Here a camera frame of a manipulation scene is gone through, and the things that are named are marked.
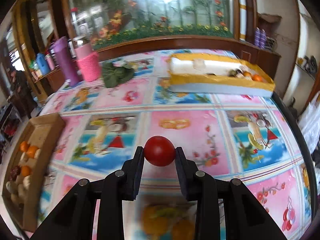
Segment mandarin orange far right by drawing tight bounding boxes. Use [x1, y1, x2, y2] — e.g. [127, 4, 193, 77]
[20, 141, 29, 152]

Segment wooden cabinet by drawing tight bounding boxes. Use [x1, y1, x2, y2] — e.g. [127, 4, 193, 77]
[233, 41, 281, 80]

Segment mandarin orange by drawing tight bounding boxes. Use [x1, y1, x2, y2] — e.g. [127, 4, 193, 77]
[21, 165, 32, 177]
[20, 141, 29, 152]
[26, 145, 39, 159]

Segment brown cardboard tray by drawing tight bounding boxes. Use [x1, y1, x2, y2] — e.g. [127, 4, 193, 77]
[2, 113, 65, 232]

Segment pink knitted sleeve bottle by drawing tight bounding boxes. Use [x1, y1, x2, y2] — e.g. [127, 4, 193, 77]
[73, 35, 101, 82]

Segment floral fruit print tablecloth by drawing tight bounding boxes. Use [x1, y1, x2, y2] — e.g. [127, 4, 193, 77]
[37, 50, 312, 239]

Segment glass floral partition screen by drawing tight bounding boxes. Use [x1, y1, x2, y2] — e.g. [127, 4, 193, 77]
[66, 0, 233, 50]

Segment purple cans on cabinet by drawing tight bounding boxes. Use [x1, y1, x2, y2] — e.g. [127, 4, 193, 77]
[254, 28, 267, 49]

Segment green leafy vegetable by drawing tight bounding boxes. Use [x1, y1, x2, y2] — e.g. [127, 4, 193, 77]
[102, 62, 135, 88]

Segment red tomato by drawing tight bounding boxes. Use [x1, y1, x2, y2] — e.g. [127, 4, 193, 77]
[144, 135, 176, 167]

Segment yellow gift box tray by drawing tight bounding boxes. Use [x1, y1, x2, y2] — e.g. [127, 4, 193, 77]
[168, 53, 276, 97]

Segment white plastic bag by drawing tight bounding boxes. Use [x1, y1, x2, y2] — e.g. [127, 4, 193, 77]
[298, 92, 320, 154]

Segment mandarin orange centre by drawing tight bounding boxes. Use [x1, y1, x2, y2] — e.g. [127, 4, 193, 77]
[26, 145, 39, 159]

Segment blue plastic jug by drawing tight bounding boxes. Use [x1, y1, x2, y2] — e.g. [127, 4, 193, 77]
[36, 53, 50, 75]

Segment mandarin orange front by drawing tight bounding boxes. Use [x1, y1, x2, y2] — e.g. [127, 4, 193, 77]
[21, 165, 32, 177]

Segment large red jujube date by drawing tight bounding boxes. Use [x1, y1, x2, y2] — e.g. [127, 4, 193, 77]
[9, 165, 21, 181]

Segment purple thermos bottle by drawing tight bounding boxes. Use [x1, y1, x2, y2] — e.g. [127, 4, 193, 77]
[53, 36, 80, 87]

